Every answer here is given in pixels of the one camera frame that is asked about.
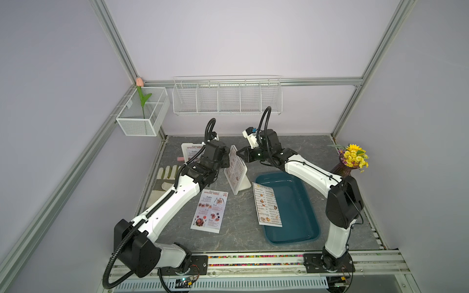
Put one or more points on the white green work glove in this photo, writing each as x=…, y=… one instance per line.
x=164, y=181

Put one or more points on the dim sum menu sheet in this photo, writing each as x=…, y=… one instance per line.
x=236, y=170
x=266, y=206

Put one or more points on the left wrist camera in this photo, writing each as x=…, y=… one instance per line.
x=213, y=136

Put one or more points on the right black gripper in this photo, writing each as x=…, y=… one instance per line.
x=247, y=154

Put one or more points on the white mesh wall basket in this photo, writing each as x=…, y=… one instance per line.
x=130, y=117

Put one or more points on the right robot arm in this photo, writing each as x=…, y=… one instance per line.
x=344, y=201

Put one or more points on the red special menu sheet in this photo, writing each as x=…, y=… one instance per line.
x=210, y=211

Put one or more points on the pink artificial tulip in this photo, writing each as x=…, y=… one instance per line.
x=143, y=97

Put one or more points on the teal plastic tray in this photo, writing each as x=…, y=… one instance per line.
x=298, y=218

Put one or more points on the white ventilation grille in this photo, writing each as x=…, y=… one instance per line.
x=205, y=285

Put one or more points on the yellow flower bouquet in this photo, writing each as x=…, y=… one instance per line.
x=353, y=156

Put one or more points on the white menu holder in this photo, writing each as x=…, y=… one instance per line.
x=243, y=185
x=184, y=146

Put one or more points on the white wire wall shelf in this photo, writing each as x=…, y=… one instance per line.
x=227, y=95

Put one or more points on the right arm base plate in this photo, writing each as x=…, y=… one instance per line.
x=322, y=263

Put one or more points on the dark purple vase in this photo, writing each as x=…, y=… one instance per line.
x=342, y=170

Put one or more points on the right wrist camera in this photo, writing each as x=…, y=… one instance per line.
x=251, y=135

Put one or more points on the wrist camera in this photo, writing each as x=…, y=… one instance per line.
x=213, y=136
x=251, y=135

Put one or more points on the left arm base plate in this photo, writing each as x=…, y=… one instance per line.
x=195, y=265

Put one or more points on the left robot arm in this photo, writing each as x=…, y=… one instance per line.
x=136, y=250

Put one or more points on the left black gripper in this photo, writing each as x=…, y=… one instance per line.
x=225, y=160

